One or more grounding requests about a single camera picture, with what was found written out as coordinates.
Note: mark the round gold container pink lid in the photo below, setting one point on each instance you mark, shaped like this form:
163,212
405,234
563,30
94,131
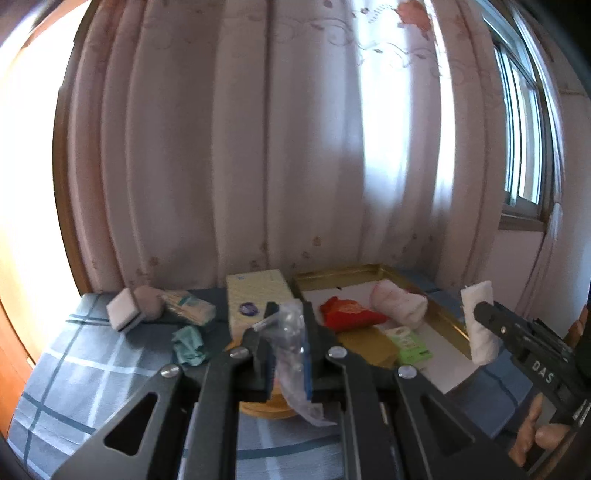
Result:
272,408

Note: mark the wooden wardrobe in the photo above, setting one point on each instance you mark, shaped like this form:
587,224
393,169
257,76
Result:
11,360

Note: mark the person's right hand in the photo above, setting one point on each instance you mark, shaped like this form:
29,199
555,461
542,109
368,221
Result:
531,438

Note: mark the green tissue packet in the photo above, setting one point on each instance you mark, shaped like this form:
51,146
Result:
411,346

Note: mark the teal cloth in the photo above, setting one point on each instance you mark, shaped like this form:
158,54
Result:
189,346

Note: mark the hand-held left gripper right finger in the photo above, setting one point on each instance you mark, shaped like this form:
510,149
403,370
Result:
318,369

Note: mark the blue plaid tablecloth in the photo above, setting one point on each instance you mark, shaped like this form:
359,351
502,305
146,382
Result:
92,369

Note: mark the gold cardboard tray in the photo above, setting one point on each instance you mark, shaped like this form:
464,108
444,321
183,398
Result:
443,364

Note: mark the brown packet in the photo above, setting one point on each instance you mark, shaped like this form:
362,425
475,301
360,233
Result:
364,346

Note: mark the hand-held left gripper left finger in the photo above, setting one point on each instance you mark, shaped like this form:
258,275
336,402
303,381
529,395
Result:
270,369

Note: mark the yellow floral tissue box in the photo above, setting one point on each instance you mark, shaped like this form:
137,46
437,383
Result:
258,290

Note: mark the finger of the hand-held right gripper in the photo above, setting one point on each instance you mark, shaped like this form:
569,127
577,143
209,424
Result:
498,321

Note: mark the cotton swab packet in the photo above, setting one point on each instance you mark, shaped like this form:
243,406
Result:
189,307

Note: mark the pale floral curtain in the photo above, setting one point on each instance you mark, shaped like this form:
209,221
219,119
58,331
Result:
231,138

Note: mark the white sponge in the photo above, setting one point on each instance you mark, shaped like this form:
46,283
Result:
121,308

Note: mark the pink white sock roll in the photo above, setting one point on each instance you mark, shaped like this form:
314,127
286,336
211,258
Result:
399,302

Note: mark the clear plastic bag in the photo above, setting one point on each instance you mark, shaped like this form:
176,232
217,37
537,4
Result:
288,364

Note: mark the pink plush toy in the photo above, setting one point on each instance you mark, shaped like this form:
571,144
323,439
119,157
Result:
148,302

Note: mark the white towel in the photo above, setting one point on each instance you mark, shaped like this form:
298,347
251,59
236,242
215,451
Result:
482,346

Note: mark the red pouch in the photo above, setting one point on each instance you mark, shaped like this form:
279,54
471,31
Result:
346,311

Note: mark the window with metal frame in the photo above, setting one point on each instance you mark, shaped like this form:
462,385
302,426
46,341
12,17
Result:
521,138

